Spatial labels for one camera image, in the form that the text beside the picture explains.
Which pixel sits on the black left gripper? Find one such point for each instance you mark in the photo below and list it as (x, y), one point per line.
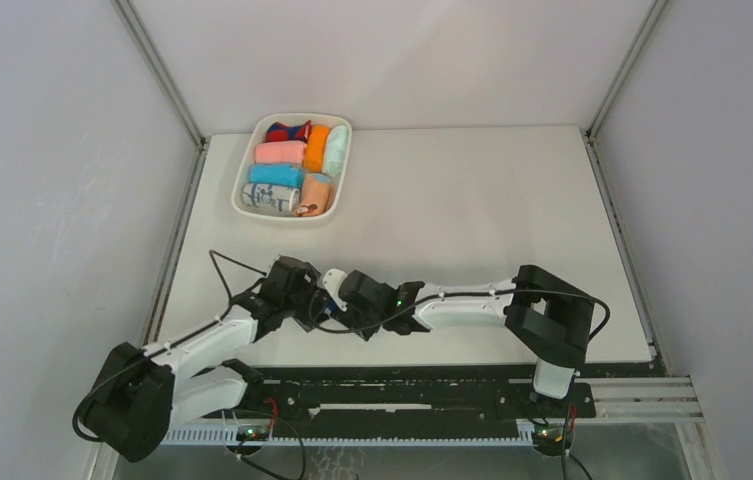
(314, 315)

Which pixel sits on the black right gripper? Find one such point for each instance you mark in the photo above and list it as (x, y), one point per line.
(348, 316)

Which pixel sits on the orange towel with blue dots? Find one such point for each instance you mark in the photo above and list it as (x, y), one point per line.
(314, 195)

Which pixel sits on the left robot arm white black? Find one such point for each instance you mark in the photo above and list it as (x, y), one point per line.
(141, 393)

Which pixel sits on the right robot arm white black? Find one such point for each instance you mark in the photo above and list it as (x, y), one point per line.
(555, 320)

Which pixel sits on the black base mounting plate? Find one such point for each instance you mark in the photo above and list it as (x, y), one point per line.
(432, 401)

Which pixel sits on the white printed rolled towel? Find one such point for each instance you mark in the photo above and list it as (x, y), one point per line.
(270, 198)

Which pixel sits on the light blue rolled towel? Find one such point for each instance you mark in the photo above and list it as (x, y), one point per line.
(282, 174)

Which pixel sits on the mint green rolled towel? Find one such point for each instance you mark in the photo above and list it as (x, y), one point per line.
(335, 151)

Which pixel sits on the pink rolled towel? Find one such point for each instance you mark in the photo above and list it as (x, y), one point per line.
(287, 152)

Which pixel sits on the orange rolled towel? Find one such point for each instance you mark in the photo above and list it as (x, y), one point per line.
(315, 148)

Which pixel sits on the red and blue rolled towel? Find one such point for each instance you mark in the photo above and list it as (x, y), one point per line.
(280, 132)

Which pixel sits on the left circuit board with wires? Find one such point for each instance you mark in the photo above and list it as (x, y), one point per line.
(264, 433)

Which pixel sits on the circuit board with wires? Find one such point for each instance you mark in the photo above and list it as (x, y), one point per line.
(557, 440)
(264, 433)

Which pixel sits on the white slotted cable duct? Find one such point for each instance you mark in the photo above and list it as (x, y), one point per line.
(517, 434)

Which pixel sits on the right circuit board with wires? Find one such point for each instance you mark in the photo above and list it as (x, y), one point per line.
(557, 440)

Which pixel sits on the left aluminium frame post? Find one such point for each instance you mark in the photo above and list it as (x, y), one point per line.
(150, 54)

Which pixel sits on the aluminium frame post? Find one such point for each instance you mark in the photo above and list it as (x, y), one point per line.
(150, 54)
(635, 50)

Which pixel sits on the right aluminium frame post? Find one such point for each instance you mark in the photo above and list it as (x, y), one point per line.
(635, 50)

